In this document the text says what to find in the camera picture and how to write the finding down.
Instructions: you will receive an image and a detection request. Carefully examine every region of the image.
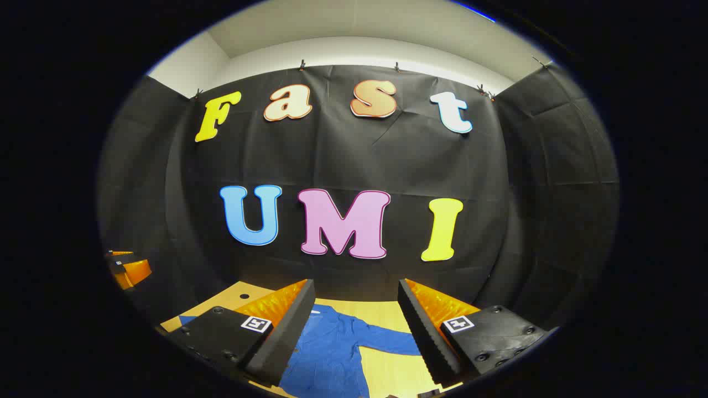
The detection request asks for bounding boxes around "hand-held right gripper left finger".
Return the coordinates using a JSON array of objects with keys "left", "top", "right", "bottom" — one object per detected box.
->
[{"left": 165, "top": 278, "right": 317, "bottom": 387}]

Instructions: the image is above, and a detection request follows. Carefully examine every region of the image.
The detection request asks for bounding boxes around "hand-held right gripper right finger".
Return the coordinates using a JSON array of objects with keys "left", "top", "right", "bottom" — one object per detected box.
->
[{"left": 397, "top": 277, "right": 559, "bottom": 389}]

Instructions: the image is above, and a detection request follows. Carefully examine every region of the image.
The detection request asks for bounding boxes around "blue shirt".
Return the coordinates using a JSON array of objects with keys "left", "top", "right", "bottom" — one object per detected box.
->
[{"left": 178, "top": 304, "right": 424, "bottom": 398}]

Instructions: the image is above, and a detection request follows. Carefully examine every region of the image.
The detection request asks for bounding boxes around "row of small backdrop clips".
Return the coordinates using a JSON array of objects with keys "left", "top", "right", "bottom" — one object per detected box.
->
[{"left": 191, "top": 54, "right": 554, "bottom": 103}]

